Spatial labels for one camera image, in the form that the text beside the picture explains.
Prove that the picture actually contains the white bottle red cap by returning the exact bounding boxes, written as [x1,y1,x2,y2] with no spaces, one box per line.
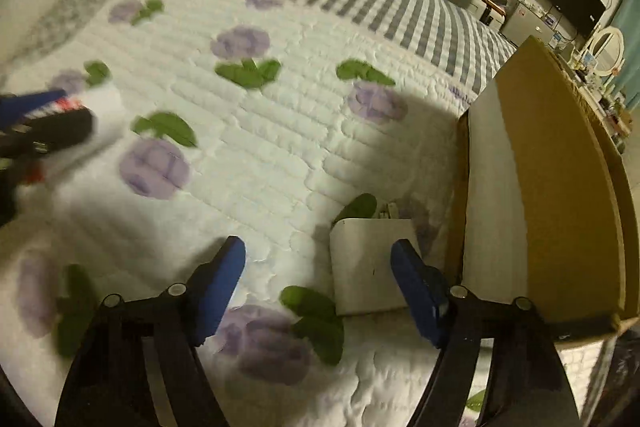
[19,84,125,188]

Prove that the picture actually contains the white power adapter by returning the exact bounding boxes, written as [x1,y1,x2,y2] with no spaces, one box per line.
[330,194,431,317]

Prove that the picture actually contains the cardboard box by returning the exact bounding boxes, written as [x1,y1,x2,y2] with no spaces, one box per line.
[444,38,639,346]

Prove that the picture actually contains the white floral quilt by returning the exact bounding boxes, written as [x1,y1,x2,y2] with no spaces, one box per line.
[0,0,622,427]

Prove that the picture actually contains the white dressing table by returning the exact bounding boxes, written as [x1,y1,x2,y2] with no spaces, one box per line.
[564,56,634,154]

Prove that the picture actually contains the silver mini fridge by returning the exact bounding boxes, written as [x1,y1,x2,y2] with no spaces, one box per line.
[500,0,559,48]

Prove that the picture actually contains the white drawer cabinet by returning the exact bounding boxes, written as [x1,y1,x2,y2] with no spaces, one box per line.
[450,0,506,30]

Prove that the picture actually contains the white oval vanity mirror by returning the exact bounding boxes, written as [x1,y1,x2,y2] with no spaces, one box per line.
[587,26,625,77]

